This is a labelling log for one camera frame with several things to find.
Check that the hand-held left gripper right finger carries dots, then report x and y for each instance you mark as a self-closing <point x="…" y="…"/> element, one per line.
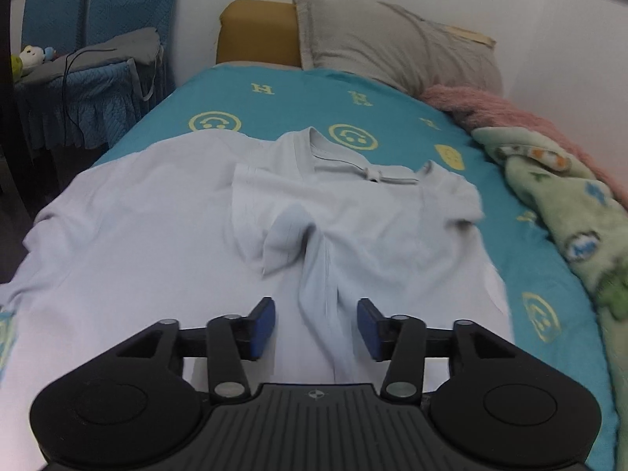
<point x="370" y="328"/>

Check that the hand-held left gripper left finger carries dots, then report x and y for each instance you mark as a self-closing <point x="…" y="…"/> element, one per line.
<point x="262" y="328"/>

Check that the white t-shirt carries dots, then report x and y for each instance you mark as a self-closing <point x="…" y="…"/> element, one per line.
<point x="147" y="235"/>

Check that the teal smiley print bed sheet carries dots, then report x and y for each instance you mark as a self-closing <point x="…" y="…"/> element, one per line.
<point x="304" y="98"/>

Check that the green cartoon print blanket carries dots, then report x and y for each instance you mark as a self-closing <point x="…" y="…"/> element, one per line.
<point x="554" y="181"/>

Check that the pink fuzzy blanket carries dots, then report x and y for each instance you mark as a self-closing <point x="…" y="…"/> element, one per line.
<point x="490" y="105"/>

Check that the grey pillow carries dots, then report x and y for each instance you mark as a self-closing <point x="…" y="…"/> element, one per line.
<point x="392" y="39"/>

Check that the yellow headboard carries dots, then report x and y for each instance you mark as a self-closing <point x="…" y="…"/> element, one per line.
<point x="255" y="29"/>

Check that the grey cloth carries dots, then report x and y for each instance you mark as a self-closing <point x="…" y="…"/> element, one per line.
<point x="108" y="49"/>

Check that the blue covered chair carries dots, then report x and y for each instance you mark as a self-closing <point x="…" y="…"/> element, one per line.
<point x="54" y="5"/>
<point x="132" y="0"/>

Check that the small white plush toy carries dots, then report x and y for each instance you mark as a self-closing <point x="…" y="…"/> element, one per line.
<point x="35" y="55"/>

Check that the green plush toy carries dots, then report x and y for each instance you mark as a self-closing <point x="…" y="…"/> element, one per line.
<point x="16" y="66"/>

